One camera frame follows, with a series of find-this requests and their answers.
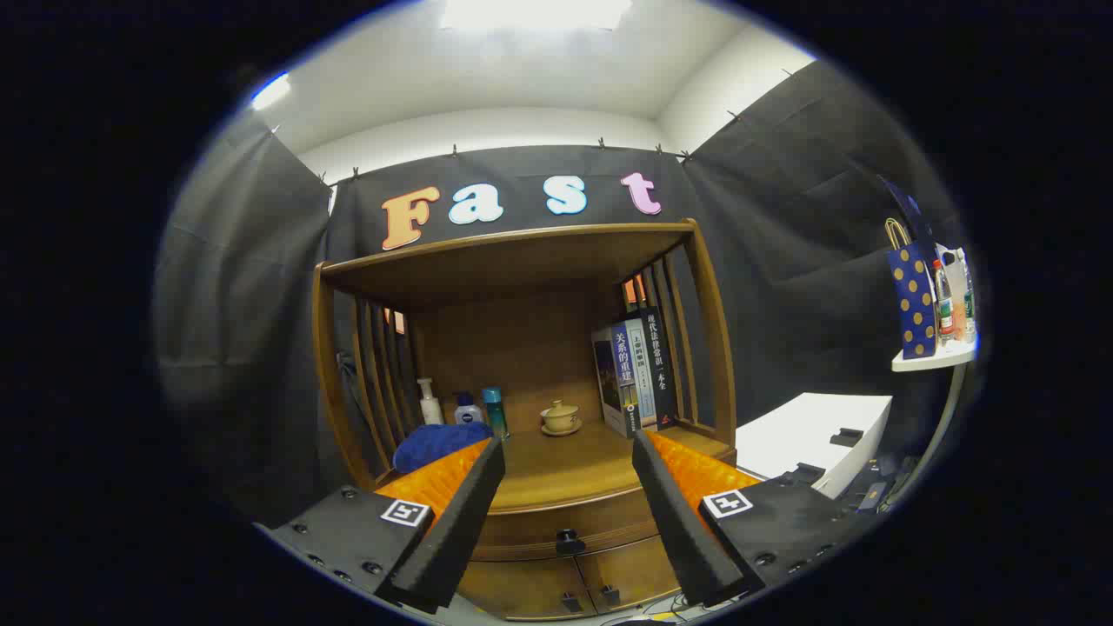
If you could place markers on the wooden countertop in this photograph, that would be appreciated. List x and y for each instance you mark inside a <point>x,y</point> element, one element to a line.
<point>565,469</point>

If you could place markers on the beige lidded teacup with saucer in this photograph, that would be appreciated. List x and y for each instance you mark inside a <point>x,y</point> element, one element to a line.
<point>561,419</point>

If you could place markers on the black backdrop cloth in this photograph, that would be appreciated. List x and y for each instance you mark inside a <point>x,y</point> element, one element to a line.
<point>783,261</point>

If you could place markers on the grey metal shelf pole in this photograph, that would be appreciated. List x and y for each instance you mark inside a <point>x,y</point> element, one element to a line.
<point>943,417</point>

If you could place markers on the light blue book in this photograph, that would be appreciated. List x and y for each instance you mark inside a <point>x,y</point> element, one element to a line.
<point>644,374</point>

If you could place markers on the white bottle with blue cap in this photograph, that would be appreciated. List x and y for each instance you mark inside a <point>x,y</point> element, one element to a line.
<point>468,413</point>

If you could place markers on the white pump bottle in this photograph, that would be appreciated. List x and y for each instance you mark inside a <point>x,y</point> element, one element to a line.
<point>430,409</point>

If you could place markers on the white book with blue spine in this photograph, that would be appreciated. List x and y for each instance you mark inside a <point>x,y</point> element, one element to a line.
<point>619,382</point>

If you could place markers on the blue dotted gift bag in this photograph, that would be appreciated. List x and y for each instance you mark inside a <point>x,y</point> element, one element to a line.
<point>917,304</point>

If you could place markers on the teal bottle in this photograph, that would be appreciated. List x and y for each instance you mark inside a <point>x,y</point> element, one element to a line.
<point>496,417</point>

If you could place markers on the white round shelf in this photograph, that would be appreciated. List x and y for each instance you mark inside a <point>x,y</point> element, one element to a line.
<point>935,355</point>

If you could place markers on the blue folded towel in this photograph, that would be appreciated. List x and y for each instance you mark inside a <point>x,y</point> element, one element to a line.
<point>435,443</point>

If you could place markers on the wooden cabinet door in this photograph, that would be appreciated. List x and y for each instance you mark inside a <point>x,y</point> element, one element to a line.
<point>635,569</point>
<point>522,587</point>

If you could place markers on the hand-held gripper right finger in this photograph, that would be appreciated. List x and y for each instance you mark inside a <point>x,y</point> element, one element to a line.
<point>687,530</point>

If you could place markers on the wooden cabinet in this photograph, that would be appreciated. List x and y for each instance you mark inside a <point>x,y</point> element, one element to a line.
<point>522,348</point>

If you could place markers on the wooden drawer with black knob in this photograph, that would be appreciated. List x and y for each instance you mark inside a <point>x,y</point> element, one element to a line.
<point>530,530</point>

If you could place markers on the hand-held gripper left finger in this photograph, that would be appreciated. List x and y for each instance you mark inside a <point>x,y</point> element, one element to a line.
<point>461,530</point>

